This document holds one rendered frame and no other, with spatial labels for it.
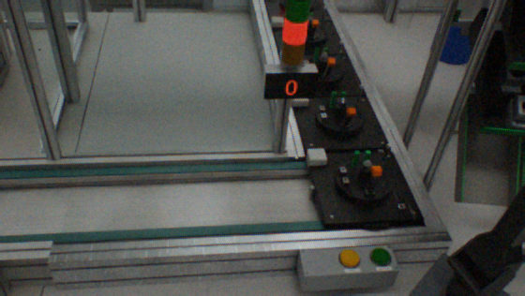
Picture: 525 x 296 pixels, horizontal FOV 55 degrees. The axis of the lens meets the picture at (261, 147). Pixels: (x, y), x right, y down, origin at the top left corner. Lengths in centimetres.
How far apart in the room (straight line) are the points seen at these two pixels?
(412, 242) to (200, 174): 54
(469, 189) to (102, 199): 89
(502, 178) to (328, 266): 49
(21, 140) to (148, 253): 65
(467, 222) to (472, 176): 18
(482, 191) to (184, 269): 73
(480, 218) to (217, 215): 70
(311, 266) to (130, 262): 39
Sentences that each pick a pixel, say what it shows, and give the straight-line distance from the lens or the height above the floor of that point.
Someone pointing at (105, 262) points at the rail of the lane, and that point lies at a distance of 114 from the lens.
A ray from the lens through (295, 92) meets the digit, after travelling 117.
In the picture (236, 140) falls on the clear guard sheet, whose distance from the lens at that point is 131.
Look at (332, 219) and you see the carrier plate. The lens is 119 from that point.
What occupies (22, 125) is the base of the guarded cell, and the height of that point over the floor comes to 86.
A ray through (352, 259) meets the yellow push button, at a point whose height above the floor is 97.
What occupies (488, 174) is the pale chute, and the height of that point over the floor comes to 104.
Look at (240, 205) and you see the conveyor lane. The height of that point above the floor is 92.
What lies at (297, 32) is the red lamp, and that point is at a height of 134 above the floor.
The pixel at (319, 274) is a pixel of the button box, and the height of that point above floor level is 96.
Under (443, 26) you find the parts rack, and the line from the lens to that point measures 133.
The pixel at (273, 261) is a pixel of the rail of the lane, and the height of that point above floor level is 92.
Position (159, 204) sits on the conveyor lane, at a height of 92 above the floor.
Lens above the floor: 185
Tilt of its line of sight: 41 degrees down
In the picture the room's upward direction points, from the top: 5 degrees clockwise
